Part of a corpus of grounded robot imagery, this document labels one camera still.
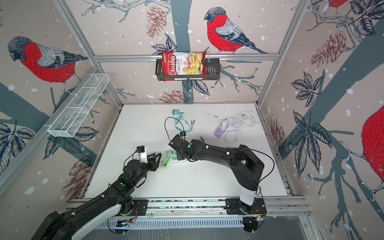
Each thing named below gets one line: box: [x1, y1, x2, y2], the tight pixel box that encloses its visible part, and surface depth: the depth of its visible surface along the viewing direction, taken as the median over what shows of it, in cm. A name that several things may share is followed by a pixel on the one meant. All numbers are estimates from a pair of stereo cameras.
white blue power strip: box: [169, 154, 179, 163], surface depth 90 cm
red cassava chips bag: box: [162, 50, 208, 82], surface depth 90 cm
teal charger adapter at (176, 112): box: [172, 109, 180, 116], surface depth 116 cm
